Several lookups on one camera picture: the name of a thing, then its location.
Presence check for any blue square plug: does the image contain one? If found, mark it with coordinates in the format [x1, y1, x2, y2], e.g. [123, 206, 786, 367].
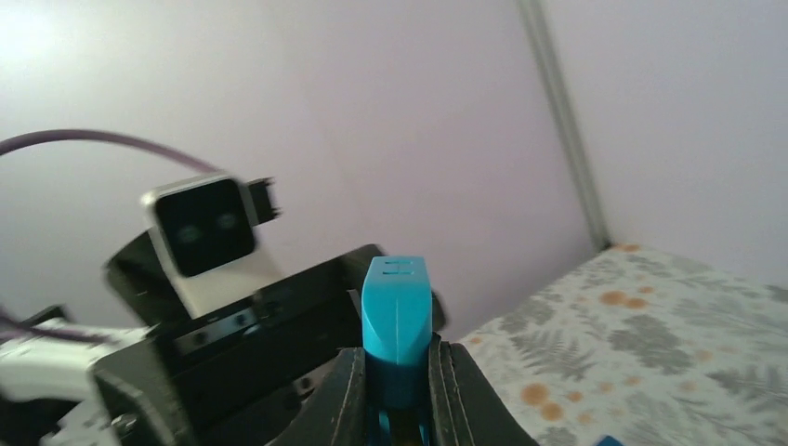
[361, 256, 433, 445]

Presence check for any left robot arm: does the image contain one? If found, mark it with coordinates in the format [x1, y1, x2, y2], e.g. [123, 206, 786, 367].
[1, 233, 383, 445]

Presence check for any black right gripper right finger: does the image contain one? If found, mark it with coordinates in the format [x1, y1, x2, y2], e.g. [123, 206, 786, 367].
[427, 334, 537, 446]

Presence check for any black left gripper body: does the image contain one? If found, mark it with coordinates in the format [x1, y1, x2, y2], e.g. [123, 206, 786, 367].
[93, 235, 441, 445]

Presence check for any floral patterned table mat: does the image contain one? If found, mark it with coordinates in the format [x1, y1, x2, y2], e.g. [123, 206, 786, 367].
[464, 244, 787, 445]

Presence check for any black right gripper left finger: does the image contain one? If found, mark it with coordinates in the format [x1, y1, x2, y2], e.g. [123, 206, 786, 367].
[271, 348, 367, 446]

